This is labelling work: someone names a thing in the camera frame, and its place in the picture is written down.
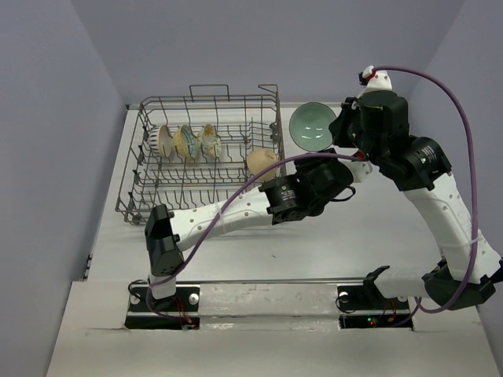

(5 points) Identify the purple cable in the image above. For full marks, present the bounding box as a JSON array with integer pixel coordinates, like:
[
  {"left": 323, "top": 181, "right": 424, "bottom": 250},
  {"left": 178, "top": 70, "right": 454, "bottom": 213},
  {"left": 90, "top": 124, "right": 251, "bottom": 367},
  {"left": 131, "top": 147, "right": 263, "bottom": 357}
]
[
  {"left": 373, "top": 65, "right": 479, "bottom": 315},
  {"left": 145, "top": 152, "right": 369, "bottom": 318}
]

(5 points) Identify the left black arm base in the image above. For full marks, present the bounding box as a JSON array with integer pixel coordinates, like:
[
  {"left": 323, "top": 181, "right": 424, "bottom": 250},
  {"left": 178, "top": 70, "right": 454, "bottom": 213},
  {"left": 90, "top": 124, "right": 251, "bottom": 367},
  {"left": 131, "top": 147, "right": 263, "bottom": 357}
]
[{"left": 124, "top": 280, "right": 200, "bottom": 331}]

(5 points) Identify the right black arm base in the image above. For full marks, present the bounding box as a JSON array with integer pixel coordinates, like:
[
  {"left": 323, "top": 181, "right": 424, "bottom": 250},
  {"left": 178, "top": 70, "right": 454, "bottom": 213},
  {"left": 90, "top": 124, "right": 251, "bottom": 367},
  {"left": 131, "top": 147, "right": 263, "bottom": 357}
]
[{"left": 335, "top": 266, "right": 413, "bottom": 330}]

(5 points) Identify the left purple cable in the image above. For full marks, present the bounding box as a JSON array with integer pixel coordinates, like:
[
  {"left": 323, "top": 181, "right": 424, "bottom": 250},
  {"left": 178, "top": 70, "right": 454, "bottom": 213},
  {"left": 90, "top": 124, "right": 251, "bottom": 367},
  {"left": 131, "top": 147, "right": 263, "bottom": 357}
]
[{"left": 145, "top": 152, "right": 369, "bottom": 318}]

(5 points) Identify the yellow blue sun bowl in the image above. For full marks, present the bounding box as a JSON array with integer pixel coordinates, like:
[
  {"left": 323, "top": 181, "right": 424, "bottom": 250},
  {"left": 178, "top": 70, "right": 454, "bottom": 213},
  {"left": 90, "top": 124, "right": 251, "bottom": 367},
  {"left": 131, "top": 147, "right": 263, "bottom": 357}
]
[{"left": 173, "top": 124, "right": 198, "bottom": 159}]

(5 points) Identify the tan orange bowl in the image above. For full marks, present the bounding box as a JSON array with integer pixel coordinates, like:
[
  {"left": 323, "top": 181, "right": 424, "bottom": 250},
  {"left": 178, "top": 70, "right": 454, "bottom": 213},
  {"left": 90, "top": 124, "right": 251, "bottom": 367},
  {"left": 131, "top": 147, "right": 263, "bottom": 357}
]
[{"left": 247, "top": 148, "right": 278, "bottom": 174}]

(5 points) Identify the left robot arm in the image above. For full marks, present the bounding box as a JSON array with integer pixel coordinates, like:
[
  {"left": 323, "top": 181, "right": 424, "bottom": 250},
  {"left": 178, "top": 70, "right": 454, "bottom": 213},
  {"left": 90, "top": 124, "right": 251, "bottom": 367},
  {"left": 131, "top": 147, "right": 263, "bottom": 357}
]
[{"left": 144, "top": 153, "right": 355, "bottom": 313}]

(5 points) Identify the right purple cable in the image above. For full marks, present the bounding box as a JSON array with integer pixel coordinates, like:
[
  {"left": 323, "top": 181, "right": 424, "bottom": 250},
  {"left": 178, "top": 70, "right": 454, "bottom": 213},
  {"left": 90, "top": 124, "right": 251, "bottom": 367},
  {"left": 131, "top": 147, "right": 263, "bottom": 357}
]
[{"left": 373, "top": 65, "right": 479, "bottom": 315}]

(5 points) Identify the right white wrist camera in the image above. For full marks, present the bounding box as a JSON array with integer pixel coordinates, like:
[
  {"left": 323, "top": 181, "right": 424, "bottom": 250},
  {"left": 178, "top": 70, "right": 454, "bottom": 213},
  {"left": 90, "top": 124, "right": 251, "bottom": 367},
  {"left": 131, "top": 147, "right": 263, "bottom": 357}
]
[{"left": 357, "top": 65, "right": 393, "bottom": 98}]

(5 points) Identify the teal ceramic bowl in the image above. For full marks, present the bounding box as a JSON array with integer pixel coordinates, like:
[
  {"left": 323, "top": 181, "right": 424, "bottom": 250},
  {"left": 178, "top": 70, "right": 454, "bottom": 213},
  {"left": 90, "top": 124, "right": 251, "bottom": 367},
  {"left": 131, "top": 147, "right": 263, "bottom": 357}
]
[{"left": 288, "top": 102, "right": 336, "bottom": 152}]

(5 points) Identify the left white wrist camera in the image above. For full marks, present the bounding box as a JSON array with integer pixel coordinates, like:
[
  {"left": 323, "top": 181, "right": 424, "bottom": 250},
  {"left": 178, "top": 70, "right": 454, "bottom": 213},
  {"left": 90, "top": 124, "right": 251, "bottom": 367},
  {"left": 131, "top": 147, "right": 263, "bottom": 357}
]
[{"left": 347, "top": 151, "right": 373, "bottom": 184}]

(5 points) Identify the leaf patterned white bowl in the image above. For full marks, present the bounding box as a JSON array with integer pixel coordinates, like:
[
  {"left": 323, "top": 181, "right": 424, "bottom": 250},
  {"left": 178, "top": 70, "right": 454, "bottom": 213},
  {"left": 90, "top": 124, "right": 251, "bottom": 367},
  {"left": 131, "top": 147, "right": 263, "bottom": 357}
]
[{"left": 196, "top": 123, "right": 222, "bottom": 159}]

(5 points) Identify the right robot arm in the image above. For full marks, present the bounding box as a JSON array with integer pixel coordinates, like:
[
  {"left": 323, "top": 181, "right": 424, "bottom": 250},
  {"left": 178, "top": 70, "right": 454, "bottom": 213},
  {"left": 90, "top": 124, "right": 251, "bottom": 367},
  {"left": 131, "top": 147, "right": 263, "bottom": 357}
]
[{"left": 329, "top": 90, "right": 502, "bottom": 310}]

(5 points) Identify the white pink rimmed bowl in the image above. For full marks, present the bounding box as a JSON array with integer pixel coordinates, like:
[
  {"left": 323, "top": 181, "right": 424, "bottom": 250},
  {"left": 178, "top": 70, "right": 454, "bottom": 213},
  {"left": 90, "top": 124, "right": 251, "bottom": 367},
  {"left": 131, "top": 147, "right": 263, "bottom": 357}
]
[{"left": 148, "top": 124, "right": 173, "bottom": 158}]

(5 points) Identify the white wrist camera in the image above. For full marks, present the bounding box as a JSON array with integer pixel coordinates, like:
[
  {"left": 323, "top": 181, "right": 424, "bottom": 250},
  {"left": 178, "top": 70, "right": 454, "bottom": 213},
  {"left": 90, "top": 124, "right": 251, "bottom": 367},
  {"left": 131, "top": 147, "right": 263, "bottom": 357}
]
[
  {"left": 347, "top": 151, "right": 373, "bottom": 184},
  {"left": 357, "top": 65, "right": 393, "bottom": 98}
]

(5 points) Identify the grey wire dish rack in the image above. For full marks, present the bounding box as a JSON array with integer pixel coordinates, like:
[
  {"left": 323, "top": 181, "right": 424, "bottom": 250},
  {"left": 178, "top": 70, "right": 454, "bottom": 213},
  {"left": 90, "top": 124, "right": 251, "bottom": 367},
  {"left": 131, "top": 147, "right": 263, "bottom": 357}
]
[{"left": 115, "top": 84, "right": 285, "bottom": 225}]

